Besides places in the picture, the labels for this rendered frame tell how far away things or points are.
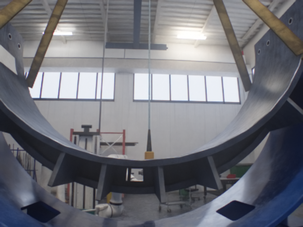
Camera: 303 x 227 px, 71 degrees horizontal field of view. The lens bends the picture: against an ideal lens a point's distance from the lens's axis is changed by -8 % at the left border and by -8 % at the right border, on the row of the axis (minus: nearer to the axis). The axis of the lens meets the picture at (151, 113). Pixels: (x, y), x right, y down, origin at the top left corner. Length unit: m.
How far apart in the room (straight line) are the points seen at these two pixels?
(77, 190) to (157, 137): 9.23
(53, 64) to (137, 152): 6.30
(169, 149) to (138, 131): 1.84
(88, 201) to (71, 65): 10.20
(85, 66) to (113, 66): 1.44
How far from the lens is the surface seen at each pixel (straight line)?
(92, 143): 2.93
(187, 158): 1.06
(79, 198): 3.01
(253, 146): 1.64
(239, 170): 11.64
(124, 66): 12.17
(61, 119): 12.57
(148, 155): 2.05
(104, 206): 2.75
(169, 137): 12.01
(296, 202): 1.22
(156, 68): 12.19
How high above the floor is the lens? 1.37
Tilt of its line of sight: 13 degrees up
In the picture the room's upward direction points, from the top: straight up
